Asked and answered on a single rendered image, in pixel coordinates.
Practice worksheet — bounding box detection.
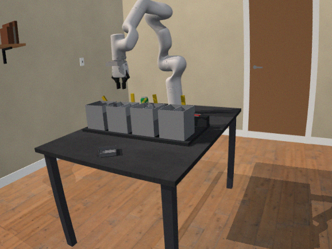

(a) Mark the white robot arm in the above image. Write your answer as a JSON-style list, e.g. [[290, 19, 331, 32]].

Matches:
[[105, 0, 187, 105]]

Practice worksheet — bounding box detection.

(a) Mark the green drink can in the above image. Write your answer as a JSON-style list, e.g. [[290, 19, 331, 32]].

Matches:
[[141, 96, 149, 103]]

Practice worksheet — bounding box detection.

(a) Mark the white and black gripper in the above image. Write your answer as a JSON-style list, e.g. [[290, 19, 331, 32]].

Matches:
[[111, 60, 130, 89]]

